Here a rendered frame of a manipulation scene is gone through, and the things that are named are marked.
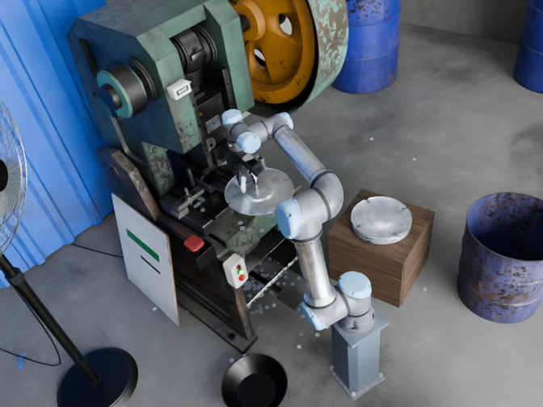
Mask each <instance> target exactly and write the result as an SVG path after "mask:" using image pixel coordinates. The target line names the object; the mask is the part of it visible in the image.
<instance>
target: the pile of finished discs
mask: <svg viewBox="0 0 543 407"><path fill-rule="evenodd" d="M411 224H412V215H411V213H410V210H409V208H406V205H405V204H404V203H402V202H400V201H399V200H396V199H393V198H390V197H384V196H378V197H372V198H368V201H366V200H363V201H361V202H359V203H358V204H357V205H356V206H355V207H354V208H353V210H352V212H351V226H352V228H353V230H354V232H355V233H356V235H357V236H359V237H360V238H362V239H363V240H365V241H369V242H371V243H374V244H390V243H394V242H396V241H400V240H402V239H403V238H404V237H405V236H406V235H407V234H408V232H410V228H411Z"/></svg>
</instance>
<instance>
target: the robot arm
mask: <svg viewBox="0 0 543 407"><path fill-rule="evenodd" d="M221 118H222V124H223V127H224V130H225V136H226V140H227V143H228V145H227V146H226V148H227V149H229V151H230V156H229V158H227V159H226V161H227V165H228V168H229V164H230V168H229V170H231V171H232V172H234V173H235V174H236V173H237V174H236V178H234V183H235V184H236V185H238V186H239V187H240V190H241V191H242V193H245V191H246V177H244V176H243V175H246V173H248V174H250V175H251V177H252V178H253V182H254V184H256V181H257V178H258V177H259V176H260V175H261V174H262V173H263V172H264V171H265V168H264V167H263V166H262V165H261V164H260V163H259V162H258V161H257V160H256V159H255V158H254V157H253V156H252V155H251V153H254V152H256V150H257V149H259V147H260V145H261V143H262V142H264V141H268V140H270V139H272V138H273V140H274V141H275V142H276V143H277V144H278V146H279V147H281V149H282V150H283V151H284V153H285V154H286V155H287V156H288V158H289V159H290V160H291V162H292V163H293V164H294V166H295V167H296V168H297V169H298V170H299V171H300V172H301V174H302V175H303V176H304V177H305V179H306V180H307V181H308V183H309V184H310V185H309V190H307V191H304V192H302V193H300V194H299V195H295V196H293V197H292V198H288V199H286V200H285V201H284V202H282V203H280V204H279V205H278V207H277V209H276V219H277V223H278V225H279V226H280V231H281V232H282V234H283V235H284V236H285V237H286V238H288V239H289V240H290V241H291V242H294V244H295V247H296V251H297V257H298V260H299V263H300V267H301V272H302V275H303V279H304V282H305V288H306V291H305V294H304V299H305V302H302V303H301V304H300V306H301V311H302V312H303V313H304V315H305V317H306V319H307V320H308V322H309V323H310V324H311V325H312V326H313V327H314V328H315V329H316V330H321V329H324V328H327V327H328V326H329V325H331V324H333V323H335V322H337V323H338V325H339V327H340V328H341V329H342V330H344V331H345V332H347V333H350V334H363V333H365V332H367V331H369V330H370V329H371V328H372V327H373V325H374V322H375V312H374V309H373V307H372V305H371V292H372V289H371V283H370V281H369V280H368V278H367V277H366V276H365V275H363V274H361V273H360V272H355V271H349V272H346V273H344V274H342V275H341V276H340V277H339V281H338V283H337V284H336V285H334V286H332V285H330V281H329V277H328V274H327V269H326V263H325V259H324V255H323V252H322V245H321V241H320V236H321V235H322V223H324V222H326V221H327V220H330V219H332V218H333V217H335V216H336V215H337V214H338V213H339V211H340V209H341V207H342V205H343V188H342V185H341V182H340V181H339V179H338V177H337V176H336V175H335V173H334V172H333V171H332V170H327V169H326V167H325V166H324V165H323V164H322V163H321V162H320V161H319V160H318V159H317V158H316V157H315V155H314V154H313V153H312V152H311V151H310V150H309V148H308V147H307V146H306V145H305V143H304V142H303V141H302V140H301V139H300V137H299V136H298V135H297V134H296V133H295V132H294V131H293V122H292V119H291V118H290V116H289V114H288V113H286V112H281V113H280V114H275V115H274V116H271V117H269V118H266V119H265V120H261V121H259V122H257V123H254V124H251V125H249V126H247V125H246V124H245V123H244V122H243V120H242V114H241V112H240V111H239V110H235V109H231V110H228V111H225V112H224V113H223V114H222V117H221ZM228 163H229V164H228Z"/></svg>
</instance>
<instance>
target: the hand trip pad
mask: <svg viewBox="0 0 543 407"><path fill-rule="evenodd" d="M184 245H185V247H187V248H188V249H189V250H191V251H193V252H195V251H197V250H198V249H199V248H201V247H202V246H203V245H204V241H203V240H202V239H200V238H198V237H197V236H195V235H192V236H190V237H189V238H188V239H187V240H186V241H185V242H184Z"/></svg>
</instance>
